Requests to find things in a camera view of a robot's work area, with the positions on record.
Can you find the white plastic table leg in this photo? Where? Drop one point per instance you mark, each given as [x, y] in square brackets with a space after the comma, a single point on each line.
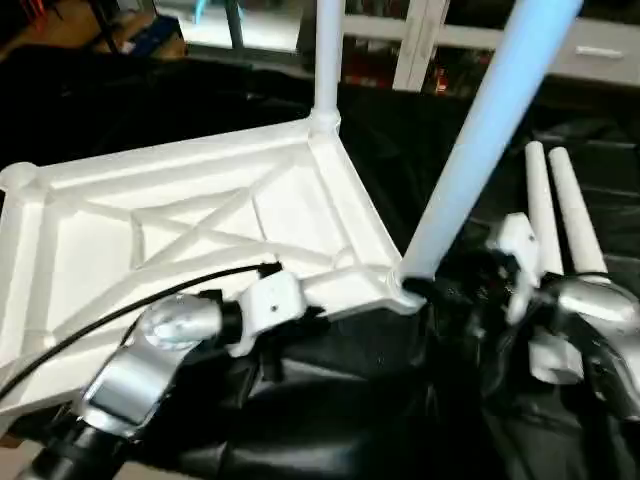
[490, 130]
[575, 210]
[540, 200]
[327, 55]

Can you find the white plastic table top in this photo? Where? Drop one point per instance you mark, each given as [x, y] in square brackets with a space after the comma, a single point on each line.
[150, 220]

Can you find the black mat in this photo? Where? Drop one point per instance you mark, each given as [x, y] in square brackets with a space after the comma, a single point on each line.
[350, 420]

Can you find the white glass door cabinet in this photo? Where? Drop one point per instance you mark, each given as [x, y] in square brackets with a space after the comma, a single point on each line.
[400, 40]

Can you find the white drawer unit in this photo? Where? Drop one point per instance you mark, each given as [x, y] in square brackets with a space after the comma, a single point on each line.
[595, 55]

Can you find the blue box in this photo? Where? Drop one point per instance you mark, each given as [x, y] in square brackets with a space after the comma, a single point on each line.
[150, 32]

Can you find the small brown cardboard box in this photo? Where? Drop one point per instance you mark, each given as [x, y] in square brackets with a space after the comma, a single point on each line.
[60, 22]

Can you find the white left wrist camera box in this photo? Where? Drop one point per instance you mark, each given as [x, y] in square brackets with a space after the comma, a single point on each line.
[268, 305]

